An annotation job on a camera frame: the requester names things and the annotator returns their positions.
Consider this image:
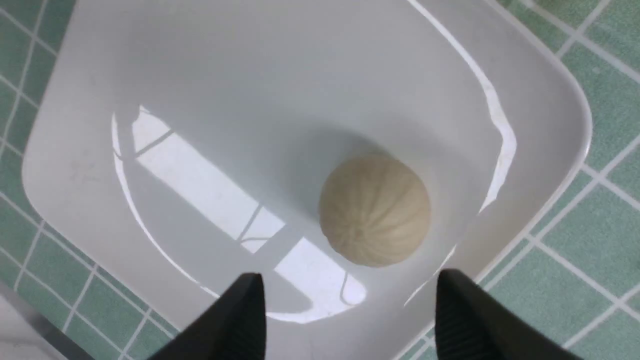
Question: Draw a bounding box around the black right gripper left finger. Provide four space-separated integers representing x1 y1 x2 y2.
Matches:
150 272 267 360

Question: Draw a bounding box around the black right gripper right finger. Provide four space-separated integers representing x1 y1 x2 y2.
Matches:
434 269 579 360

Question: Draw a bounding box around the white steamed bun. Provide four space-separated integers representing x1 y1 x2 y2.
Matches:
318 153 432 268

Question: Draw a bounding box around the white square plate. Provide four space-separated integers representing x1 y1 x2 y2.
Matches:
22 0 593 360

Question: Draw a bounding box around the green checkered tablecloth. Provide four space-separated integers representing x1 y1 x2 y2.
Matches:
1 0 639 360

